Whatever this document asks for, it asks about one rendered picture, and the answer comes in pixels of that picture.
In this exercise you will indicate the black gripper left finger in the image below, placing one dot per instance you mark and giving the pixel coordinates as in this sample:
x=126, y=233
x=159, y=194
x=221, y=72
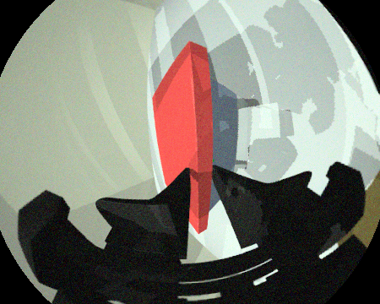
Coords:
x=167, y=212

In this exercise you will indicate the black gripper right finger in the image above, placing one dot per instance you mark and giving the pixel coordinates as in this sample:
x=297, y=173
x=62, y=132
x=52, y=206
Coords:
x=249, y=203

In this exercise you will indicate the red rectangular lid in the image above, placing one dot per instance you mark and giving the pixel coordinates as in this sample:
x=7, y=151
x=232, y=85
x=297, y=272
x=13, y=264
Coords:
x=184, y=127

